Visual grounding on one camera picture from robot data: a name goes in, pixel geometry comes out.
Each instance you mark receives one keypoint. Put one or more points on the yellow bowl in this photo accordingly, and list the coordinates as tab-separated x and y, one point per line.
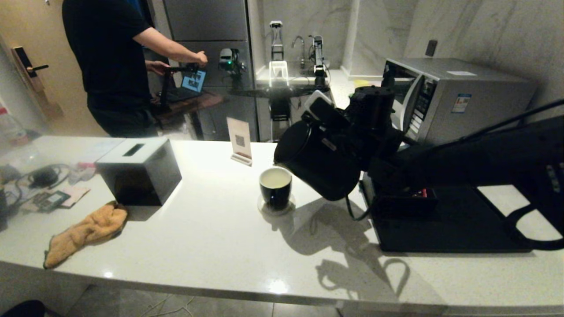
361	82

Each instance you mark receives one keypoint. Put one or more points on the black rounded object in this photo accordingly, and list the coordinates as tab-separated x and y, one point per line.
22	309

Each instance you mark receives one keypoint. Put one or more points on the black round platform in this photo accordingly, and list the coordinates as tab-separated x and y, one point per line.
264	91

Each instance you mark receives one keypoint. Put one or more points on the black electronic door lock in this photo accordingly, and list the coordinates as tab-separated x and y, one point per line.
26	66

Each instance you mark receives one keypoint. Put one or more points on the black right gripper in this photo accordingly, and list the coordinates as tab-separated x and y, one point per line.
348	125

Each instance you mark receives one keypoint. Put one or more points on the pink paper envelope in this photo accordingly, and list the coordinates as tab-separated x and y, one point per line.
79	193

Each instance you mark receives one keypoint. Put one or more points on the stainless steel refrigerator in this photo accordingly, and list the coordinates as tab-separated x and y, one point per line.
207	22

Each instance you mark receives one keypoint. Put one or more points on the orange terry cloth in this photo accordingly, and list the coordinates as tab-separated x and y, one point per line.
83	233

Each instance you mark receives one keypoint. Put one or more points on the person's left hand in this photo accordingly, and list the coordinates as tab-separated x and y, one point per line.
157	67

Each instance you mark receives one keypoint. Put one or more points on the person's right hand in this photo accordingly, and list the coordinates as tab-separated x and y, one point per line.
201	58

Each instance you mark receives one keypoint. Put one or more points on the black robot torso column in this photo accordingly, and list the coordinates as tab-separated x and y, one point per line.
280	114

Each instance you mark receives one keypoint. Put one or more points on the black glossy tissue box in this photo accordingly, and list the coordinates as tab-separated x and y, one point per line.
141	171

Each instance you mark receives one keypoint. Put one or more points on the black serving tray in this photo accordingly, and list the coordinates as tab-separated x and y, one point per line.
440	229

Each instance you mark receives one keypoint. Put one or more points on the brown wooden desk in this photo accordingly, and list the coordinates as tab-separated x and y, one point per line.
194	103

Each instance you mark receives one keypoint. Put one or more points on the black mug white inside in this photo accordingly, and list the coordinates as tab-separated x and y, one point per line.
275	189

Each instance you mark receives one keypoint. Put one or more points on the silver microwave oven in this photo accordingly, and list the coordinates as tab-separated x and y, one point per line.
484	88

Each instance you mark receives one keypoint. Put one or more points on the red coffee sachet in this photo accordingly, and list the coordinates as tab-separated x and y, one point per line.
424	193

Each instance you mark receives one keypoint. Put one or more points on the QR code sign card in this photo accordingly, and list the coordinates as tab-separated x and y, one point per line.
239	138

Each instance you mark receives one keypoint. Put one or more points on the chrome kitchen faucet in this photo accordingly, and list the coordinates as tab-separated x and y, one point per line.
303	57

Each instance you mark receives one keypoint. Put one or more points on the clear plastic bottle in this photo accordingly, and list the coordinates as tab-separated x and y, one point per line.
11	127

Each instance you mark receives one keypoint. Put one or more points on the dark wall outlet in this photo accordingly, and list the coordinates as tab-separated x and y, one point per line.
432	47

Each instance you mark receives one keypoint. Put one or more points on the printed white paper sheet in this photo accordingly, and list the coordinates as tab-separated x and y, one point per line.
101	149

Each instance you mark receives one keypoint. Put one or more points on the person in black shirt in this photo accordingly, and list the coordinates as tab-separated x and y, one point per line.
105	66

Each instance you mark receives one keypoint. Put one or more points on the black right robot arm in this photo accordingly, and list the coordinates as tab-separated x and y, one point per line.
484	158

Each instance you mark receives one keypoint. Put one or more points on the black compartment organizer box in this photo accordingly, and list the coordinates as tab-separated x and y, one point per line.
396	204

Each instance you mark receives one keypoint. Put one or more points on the open laptop blue screen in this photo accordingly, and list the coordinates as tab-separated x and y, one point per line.
194	81

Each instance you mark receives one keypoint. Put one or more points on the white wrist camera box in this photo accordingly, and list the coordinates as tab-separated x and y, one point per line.
318	103

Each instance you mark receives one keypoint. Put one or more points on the black electric kettle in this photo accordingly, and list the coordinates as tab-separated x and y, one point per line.
321	163

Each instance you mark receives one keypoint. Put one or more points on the glowing white frame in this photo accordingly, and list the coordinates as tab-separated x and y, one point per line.
279	64

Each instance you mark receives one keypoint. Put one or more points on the teal card packet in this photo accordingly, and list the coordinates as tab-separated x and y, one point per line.
53	200

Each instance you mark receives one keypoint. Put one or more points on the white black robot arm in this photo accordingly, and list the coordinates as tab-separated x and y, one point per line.
319	57

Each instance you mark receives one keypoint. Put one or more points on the grey upright robot arm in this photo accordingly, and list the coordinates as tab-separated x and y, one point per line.
276	42

